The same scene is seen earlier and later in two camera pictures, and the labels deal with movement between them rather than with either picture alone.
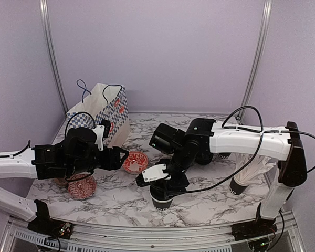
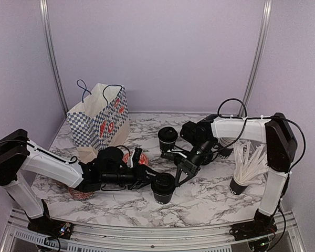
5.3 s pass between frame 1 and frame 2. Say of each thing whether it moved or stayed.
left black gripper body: moved
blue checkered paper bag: stayed
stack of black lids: stayed
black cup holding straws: stayed
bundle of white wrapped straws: stayed
